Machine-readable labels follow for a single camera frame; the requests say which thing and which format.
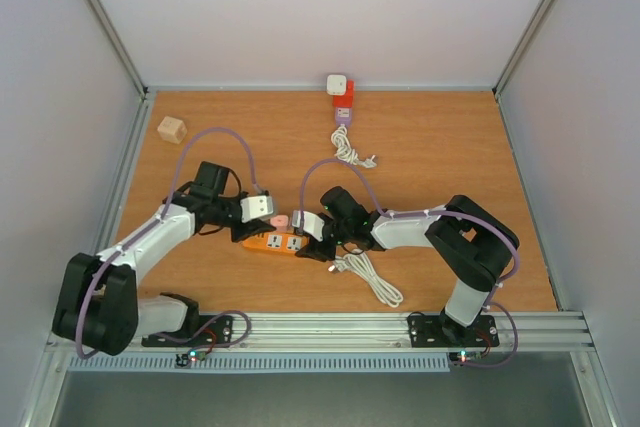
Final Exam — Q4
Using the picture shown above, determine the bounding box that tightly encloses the pink plug adapter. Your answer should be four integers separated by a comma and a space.
269, 214, 290, 232

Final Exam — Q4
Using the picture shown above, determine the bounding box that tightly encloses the white cord of orange strip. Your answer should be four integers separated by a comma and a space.
326, 251, 405, 309

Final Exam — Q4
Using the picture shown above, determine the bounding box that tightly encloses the beige cube socket adapter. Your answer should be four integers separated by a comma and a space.
157, 116, 187, 145

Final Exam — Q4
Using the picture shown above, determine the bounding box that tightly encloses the orange power strip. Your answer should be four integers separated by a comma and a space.
241, 231, 308, 256

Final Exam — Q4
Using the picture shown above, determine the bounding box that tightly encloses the purple power strip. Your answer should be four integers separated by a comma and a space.
334, 107, 353, 128

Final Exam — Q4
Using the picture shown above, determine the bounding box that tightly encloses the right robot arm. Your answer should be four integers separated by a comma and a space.
292, 186, 520, 346

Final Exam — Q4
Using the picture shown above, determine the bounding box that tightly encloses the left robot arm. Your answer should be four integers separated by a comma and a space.
52, 162, 276, 359

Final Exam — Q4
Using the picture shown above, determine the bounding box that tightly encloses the red cube socket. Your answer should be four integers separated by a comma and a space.
332, 79, 355, 109

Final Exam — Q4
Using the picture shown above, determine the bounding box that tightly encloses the white cube plug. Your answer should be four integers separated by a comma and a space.
326, 74, 348, 96

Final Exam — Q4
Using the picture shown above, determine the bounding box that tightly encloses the left small circuit board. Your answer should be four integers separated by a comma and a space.
175, 350, 208, 368

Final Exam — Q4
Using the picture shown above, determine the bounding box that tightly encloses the small circuit board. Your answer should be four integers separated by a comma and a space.
175, 350, 208, 368
449, 350, 484, 364

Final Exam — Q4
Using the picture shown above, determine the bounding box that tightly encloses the right small circuit board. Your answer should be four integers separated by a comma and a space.
449, 350, 484, 364

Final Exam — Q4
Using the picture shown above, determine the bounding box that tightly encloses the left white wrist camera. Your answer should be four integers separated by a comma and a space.
240, 194, 277, 223

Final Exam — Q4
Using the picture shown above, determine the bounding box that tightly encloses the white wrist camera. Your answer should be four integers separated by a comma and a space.
291, 210, 325, 242
240, 194, 277, 223

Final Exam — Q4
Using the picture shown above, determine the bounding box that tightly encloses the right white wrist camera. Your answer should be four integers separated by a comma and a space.
291, 210, 325, 242

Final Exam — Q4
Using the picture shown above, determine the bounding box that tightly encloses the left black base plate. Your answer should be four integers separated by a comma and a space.
141, 315, 233, 348

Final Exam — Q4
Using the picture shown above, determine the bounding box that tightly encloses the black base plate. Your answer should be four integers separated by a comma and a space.
141, 315, 233, 348
406, 312, 500, 348

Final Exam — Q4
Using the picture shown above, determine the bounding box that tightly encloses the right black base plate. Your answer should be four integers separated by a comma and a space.
406, 312, 500, 348

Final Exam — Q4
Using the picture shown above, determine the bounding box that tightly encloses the left aluminium corner post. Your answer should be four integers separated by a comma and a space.
85, 0, 148, 99

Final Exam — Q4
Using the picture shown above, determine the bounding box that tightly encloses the aluminium corner post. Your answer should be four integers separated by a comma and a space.
493, 0, 557, 99
85, 0, 148, 99

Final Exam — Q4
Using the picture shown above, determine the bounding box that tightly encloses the blue slotted cable duct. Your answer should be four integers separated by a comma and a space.
68, 352, 450, 374

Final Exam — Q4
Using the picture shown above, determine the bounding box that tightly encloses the aluminium front rail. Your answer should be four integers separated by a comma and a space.
45, 310, 595, 352

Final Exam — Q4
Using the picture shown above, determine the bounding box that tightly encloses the right aluminium corner post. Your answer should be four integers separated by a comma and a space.
493, 0, 557, 99

